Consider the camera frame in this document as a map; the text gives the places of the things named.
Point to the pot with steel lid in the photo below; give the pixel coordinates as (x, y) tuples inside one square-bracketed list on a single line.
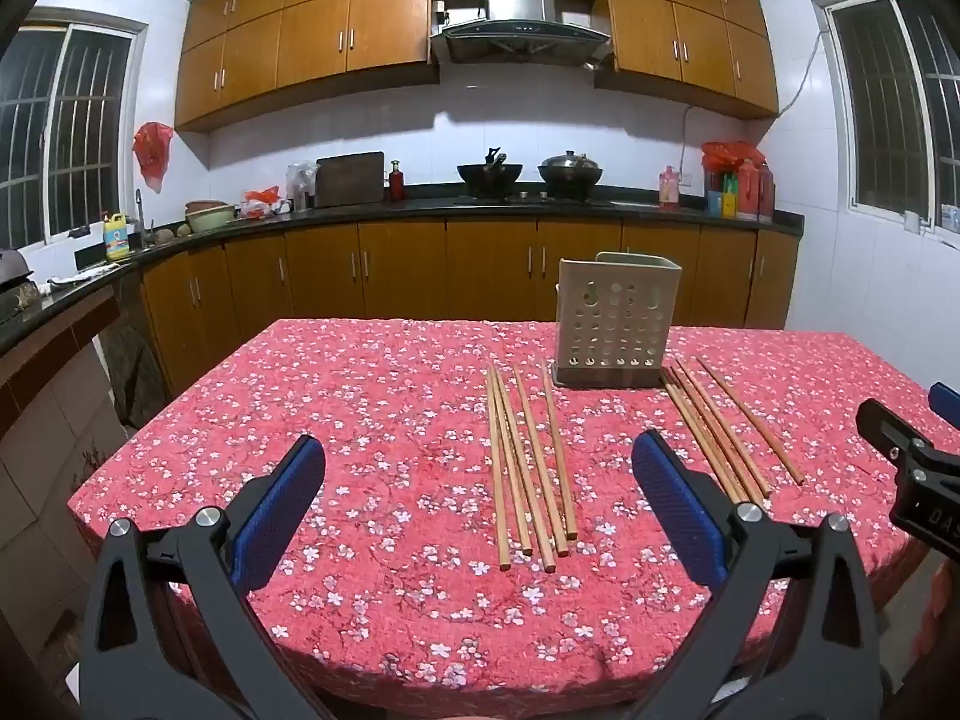
[(570, 169)]

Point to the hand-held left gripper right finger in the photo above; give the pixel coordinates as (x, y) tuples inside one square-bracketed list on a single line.
[(679, 499)]

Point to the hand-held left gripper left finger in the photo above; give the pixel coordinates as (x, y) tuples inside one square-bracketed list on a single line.
[(274, 510)]

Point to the pink bottle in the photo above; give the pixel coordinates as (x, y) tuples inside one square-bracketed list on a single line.
[(669, 191)]

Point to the red floral tablecloth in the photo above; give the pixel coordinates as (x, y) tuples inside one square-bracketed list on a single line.
[(375, 427)]

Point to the small red bottle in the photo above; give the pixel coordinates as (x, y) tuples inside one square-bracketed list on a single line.
[(396, 184)]

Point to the black kitchen countertop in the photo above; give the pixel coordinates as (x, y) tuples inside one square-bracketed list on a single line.
[(420, 208)]

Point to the gas stove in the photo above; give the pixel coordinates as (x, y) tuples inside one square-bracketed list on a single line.
[(525, 199)]

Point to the dark pot lid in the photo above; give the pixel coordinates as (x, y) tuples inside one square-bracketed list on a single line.
[(11, 266)]

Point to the barred window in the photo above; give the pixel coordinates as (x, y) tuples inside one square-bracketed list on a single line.
[(82, 127), (877, 105)]

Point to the clear plastic bag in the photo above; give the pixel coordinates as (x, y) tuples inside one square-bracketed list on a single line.
[(300, 184)]

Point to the red oil bottle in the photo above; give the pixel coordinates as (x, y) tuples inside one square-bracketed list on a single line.
[(748, 191), (766, 193)]

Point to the dark sack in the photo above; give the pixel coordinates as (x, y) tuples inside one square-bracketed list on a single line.
[(135, 375)]

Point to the blue and yellow boxes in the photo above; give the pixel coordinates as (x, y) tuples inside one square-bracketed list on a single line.
[(721, 204)]

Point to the yellow detergent bottle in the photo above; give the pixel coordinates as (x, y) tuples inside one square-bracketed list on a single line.
[(116, 240)]

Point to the dark cutting board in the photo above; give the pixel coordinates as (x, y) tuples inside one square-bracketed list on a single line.
[(349, 180)]

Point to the person's right forearm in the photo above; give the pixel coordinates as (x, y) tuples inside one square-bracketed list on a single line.
[(943, 615)]

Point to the black wok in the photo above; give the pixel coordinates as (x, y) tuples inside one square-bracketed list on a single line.
[(489, 176)]

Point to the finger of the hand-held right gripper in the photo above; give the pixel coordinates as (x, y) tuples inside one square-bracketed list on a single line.
[(881, 424), (947, 399)]

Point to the chopsticks inside holder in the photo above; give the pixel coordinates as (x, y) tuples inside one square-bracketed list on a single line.
[(315, 30)]

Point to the red and white bag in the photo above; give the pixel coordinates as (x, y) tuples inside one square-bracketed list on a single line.
[(262, 202)]

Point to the beige perforated utensil holder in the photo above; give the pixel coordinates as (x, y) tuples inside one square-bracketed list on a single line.
[(611, 322)]

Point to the green basin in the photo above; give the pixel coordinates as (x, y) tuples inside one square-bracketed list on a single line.
[(210, 219)]

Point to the wooden base cabinets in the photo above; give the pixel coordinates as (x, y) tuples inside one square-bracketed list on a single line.
[(405, 270)]

